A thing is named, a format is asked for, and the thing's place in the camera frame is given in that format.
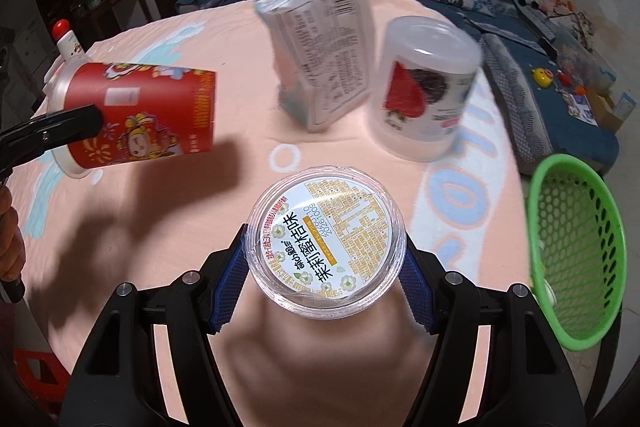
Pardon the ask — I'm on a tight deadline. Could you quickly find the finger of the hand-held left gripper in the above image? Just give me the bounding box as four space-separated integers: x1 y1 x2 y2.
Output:
0 103 103 186

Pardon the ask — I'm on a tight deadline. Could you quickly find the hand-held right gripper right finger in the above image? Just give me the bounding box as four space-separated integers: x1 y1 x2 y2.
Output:
400 242 587 427

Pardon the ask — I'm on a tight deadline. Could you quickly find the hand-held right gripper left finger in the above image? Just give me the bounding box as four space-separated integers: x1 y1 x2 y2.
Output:
59 224 251 427

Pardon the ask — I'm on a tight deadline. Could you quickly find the clear cup white label lid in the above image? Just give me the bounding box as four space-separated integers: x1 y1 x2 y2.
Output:
245 166 407 320

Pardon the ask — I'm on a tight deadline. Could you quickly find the red printed paper cup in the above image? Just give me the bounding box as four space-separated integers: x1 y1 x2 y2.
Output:
47 61 218 179

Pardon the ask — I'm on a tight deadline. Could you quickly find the green plastic mesh basket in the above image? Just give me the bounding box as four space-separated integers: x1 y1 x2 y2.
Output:
527 153 628 352

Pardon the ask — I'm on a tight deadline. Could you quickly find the person's left hand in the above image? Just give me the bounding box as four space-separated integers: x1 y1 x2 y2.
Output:
0 184 27 283

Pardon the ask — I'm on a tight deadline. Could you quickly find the white bottle red cap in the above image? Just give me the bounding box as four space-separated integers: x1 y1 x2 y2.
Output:
51 19 88 60

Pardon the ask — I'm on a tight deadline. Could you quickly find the white cup strawberry print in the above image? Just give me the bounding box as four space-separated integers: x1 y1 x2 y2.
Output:
366 17 483 164

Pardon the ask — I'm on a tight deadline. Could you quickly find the grey striped blanket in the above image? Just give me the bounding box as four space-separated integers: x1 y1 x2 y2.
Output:
480 32 551 175

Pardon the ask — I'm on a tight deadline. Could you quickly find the red plastic stool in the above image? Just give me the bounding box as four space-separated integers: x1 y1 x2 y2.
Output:
12 348 68 403

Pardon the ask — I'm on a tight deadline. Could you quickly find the blue sofa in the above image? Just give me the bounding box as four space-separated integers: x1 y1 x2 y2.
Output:
175 0 621 178

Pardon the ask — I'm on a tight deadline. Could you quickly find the blue booklet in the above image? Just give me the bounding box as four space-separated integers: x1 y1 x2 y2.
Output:
565 89 598 125

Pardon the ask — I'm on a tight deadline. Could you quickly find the clear plastic box white label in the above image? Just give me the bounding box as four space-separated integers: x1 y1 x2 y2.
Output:
255 0 376 131

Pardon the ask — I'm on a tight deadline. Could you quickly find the cardboard box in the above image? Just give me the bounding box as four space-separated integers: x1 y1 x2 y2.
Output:
585 87 636 132

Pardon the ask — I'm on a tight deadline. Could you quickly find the clear plastic storage box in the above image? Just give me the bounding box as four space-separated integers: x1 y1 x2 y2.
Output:
552 27 618 98

